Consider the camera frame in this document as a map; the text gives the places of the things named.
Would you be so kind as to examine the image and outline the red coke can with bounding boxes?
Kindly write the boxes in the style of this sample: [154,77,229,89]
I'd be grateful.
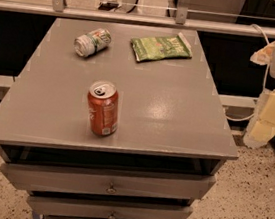
[87,80,119,136]

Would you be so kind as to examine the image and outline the green 7up can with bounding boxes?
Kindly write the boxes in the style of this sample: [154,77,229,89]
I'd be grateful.
[74,28,112,57]

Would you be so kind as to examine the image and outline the grey drawer cabinet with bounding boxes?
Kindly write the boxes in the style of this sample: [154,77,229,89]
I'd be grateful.
[0,19,237,219]

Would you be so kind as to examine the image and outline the green chip bag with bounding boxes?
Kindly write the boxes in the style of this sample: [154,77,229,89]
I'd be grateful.
[130,32,192,63]

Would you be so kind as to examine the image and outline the middle grey drawer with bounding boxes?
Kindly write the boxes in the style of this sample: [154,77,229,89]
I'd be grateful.
[27,196,193,219]

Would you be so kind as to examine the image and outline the top grey drawer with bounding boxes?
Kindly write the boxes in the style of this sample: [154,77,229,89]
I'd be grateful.
[0,164,216,199]

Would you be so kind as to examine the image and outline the white cable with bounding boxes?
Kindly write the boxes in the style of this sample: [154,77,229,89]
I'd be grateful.
[223,21,275,126]

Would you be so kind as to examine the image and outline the metal railing frame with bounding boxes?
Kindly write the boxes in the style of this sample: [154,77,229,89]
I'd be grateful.
[0,0,275,39]

